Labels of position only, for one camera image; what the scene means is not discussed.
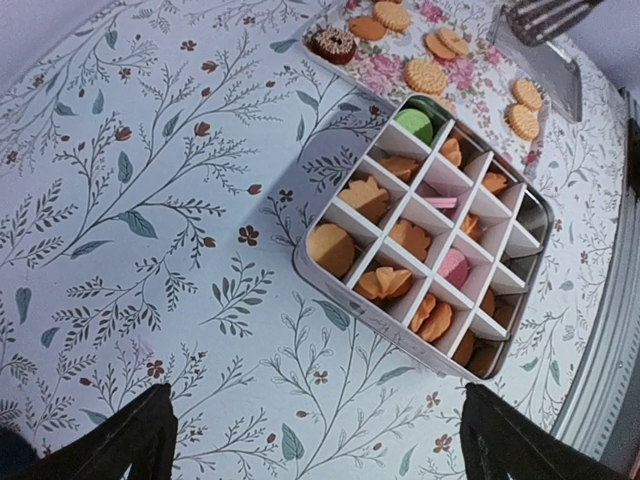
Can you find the round waffle cookie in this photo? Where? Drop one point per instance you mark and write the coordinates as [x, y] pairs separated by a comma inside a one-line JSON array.
[[425, 77]]

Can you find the pink round cookie front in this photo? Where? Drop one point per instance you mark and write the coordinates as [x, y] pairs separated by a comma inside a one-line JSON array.
[[441, 202]]

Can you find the pink round cookie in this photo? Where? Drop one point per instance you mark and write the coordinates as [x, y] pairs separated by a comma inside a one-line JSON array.
[[441, 202], [454, 268]]

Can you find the orange swirl cookie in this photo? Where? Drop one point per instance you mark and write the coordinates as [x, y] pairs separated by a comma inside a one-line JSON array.
[[332, 248]]

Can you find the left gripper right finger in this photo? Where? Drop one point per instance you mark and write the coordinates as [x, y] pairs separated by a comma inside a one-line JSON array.
[[499, 442]]

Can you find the metal tin with white dividers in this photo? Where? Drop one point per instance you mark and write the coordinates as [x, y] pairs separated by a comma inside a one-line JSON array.
[[500, 223]]

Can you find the green round cookie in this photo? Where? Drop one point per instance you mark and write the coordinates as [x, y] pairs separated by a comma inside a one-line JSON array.
[[417, 123]]

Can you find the chocolate donut cookie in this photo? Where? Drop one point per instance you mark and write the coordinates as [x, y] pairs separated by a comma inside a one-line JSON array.
[[334, 45]]

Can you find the silver tin lid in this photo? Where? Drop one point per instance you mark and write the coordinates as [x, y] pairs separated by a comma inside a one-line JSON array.
[[552, 68]]

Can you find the metal serving tongs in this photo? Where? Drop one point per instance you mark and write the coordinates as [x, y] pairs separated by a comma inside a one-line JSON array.
[[534, 23]]

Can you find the floral tablecloth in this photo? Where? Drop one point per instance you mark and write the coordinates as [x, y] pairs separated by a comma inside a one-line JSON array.
[[159, 167]]

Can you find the brown flower cookie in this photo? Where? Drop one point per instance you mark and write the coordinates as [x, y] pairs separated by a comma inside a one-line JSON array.
[[402, 168]]

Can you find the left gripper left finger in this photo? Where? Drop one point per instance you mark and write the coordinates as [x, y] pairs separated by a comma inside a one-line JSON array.
[[137, 442]]

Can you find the orange flower cookie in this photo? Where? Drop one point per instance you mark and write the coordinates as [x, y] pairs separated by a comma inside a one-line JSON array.
[[367, 197]]

